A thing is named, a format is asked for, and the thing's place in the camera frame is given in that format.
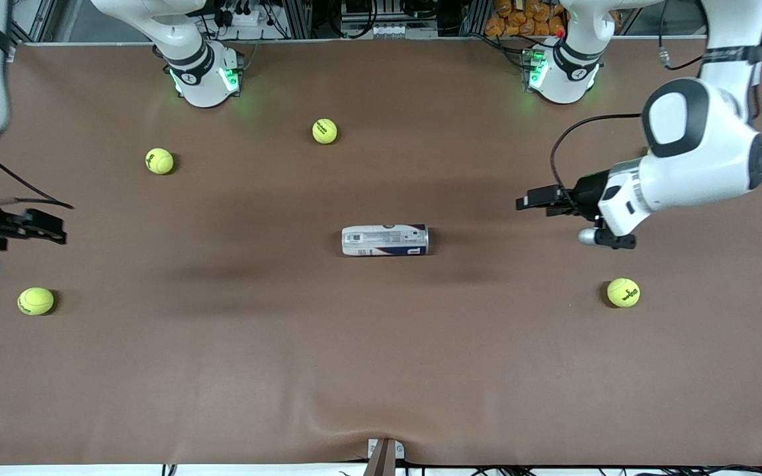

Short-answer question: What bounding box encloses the white blue tennis ball can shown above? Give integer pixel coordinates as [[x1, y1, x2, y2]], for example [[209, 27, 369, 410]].
[[341, 223, 429, 257]]

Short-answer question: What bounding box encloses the yellow tennis ball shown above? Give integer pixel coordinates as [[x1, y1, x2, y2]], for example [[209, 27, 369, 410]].
[[607, 278, 641, 308], [145, 147, 175, 175], [17, 287, 55, 316], [312, 118, 339, 145]]

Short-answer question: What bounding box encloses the base connector box green light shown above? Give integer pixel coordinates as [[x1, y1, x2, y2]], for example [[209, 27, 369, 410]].
[[521, 48, 548, 93], [220, 50, 245, 94]]

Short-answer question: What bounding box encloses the orange packaged goods bag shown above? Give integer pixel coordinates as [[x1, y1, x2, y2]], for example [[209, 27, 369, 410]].
[[485, 0, 566, 38]]

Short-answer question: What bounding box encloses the brown table mat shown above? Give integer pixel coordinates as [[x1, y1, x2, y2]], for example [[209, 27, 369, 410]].
[[0, 36, 762, 467]]

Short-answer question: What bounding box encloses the white power strip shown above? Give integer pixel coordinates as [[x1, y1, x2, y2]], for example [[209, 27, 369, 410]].
[[216, 2, 269, 27]]

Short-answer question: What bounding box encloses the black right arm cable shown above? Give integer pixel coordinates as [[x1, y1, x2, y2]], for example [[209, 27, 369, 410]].
[[0, 149, 75, 211]]

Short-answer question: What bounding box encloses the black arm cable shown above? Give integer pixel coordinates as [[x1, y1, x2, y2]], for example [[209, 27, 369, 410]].
[[0, 149, 75, 211], [550, 0, 709, 199]]

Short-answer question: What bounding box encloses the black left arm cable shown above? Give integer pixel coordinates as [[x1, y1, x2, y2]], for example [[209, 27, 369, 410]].
[[550, 0, 709, 199]]

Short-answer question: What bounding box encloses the aluminium frame post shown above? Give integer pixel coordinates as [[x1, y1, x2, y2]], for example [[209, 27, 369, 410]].
[[282, 0, 313, 39], [460, 0, 491, 37]]

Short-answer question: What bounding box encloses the aluminium frame corner beam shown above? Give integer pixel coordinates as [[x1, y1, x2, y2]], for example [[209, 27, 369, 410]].
[[9, 0, 58, 46]]

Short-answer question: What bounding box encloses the metal clamp bracket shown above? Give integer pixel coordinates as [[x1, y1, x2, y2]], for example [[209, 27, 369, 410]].
[[366, 438, 405, 476]]

